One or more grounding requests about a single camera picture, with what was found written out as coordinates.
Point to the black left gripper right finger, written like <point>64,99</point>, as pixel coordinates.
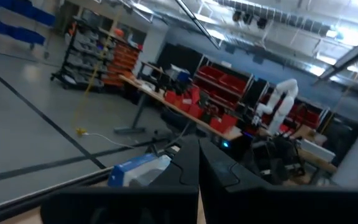
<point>247,202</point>

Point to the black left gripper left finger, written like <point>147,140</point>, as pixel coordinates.
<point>172,199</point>

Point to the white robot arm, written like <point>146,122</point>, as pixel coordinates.
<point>283,102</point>

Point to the blue cardboard box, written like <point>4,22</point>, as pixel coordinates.
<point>129,169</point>

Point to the red storage bin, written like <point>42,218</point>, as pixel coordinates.
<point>225,123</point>

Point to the white box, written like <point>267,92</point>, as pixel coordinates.
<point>317,150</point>

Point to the long wooden workbench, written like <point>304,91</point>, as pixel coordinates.
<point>166,99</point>

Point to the black shelf with red bins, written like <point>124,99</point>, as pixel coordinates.
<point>225,82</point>

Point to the storage rack with bins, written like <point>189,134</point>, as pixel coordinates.
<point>89,56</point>

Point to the black wall panel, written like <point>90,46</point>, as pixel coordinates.
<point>179,57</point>

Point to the black frame bar with lights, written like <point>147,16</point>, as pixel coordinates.
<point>197,23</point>
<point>350,56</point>

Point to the blue wall bins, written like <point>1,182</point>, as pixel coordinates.
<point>20,18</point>

